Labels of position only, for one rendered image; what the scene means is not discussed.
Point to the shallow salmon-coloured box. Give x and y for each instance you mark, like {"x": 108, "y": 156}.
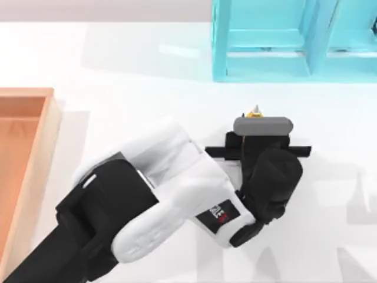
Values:
{"x": 20, "y": 132}

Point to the small yellow and silver object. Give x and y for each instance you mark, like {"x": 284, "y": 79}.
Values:
{"x": 255, "y": 113}

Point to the light blue rack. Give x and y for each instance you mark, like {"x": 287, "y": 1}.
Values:
{"x": 265, "y": 66}

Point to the pale grey rounded box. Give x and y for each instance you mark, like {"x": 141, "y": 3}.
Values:
{"x": 262, "y": 126}

